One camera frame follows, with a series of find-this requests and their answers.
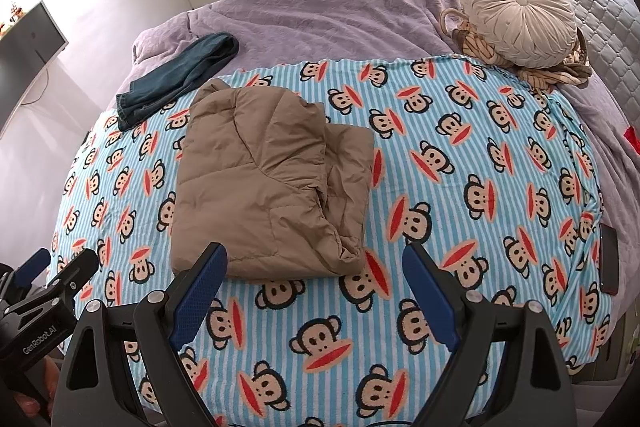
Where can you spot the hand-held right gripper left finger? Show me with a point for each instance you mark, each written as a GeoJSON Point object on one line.
{"type": "Point", "coordinates": [197, 292]}

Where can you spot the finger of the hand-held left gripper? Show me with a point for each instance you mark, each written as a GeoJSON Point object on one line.
{"type": "Point", "coordinates": [30, 268]}
{"type": "Point", "coordinates": [75, 274]}

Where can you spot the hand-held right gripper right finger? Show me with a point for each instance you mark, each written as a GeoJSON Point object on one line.
{"type": "Point", "coordinates": [432, 297]}

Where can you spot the brown puffer jacket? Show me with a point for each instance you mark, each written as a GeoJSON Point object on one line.
{"type": "Point", "coordinates": [260, 177]}

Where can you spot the person's left hand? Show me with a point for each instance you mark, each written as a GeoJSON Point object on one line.
{"type": "Point", "coordinates": [51, 379]}

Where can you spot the monkey print striped blanket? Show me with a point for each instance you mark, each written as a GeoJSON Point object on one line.
{"type": "Point", "coordinates": [450, 187]}

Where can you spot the black phone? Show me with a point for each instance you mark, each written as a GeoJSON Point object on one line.
{"type": "Point", "coordinates": [608, 262]}

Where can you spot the dark blue jeans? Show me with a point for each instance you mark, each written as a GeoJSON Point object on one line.
{"type": "Point", "coordinates": [175, 72]}

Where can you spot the grey framed monitor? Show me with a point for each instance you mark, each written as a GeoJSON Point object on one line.
{"type": "Point", "coordinates": [25, 42]}

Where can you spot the orange flower decoration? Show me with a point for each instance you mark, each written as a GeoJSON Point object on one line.
{"type": "Point", "coordinates": [15, 13]}

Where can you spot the small red object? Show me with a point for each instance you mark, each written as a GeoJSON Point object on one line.
{"type": "Point", "coordinates": [632, 134]}

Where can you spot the round beige pleated cushion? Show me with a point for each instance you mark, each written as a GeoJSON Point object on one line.
{"type": "Point", "coordinates": [520, 7]}

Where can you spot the purple fleece blanket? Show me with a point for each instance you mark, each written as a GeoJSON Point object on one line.
{"type": "Point", "coordinates": [325, 2]}

